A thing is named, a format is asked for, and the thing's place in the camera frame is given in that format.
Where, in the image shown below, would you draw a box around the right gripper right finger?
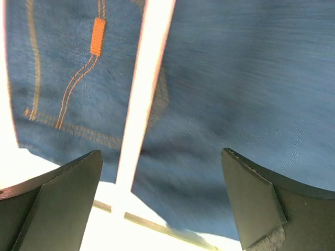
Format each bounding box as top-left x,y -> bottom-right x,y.
221,148 -> 334,250

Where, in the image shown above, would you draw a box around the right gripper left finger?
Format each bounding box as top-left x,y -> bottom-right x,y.
1,150 -> 103,251

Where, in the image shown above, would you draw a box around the dark blue denim trousers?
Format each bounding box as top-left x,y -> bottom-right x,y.
6,1 -> 334,239

